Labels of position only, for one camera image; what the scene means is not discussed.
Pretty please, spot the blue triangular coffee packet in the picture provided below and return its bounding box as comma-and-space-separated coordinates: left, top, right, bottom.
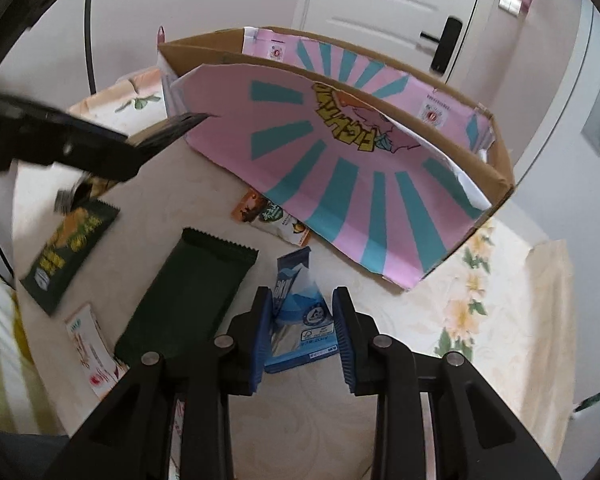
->
264, 246, 338, 374

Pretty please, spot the dark green snack packet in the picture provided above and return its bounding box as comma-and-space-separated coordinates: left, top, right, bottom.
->
114, 228, 259, 366

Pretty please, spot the green white small snack packet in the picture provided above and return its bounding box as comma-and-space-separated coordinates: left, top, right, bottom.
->
251, 200, 311, 247

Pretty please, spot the orange small snack packet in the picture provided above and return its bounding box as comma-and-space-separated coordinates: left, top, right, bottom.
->
232, 188, 268, 223

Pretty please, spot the green yellow cracker packet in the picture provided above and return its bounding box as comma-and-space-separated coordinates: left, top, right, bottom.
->
20, 200, 120, 315

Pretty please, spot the cardboard box with pink lining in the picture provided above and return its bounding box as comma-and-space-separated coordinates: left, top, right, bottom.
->
159, 27, 514, 289

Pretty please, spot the white red snack sachet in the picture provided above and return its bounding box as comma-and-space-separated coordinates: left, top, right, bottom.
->
66, 302, 128, 400

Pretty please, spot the pink stick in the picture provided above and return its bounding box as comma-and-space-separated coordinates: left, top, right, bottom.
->
156, 26, 166, 46

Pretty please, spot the striped green bedding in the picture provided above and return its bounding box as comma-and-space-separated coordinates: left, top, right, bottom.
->
0, 280, 65, 436

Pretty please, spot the black curved cable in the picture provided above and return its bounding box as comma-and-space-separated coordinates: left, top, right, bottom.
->
82, 0, 102, 97

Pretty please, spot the black door handle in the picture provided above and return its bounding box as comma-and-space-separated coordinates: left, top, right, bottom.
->
419, 16, 463, 75

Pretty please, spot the white light switch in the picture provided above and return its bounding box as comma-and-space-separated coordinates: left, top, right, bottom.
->
498, 0, 522, 16

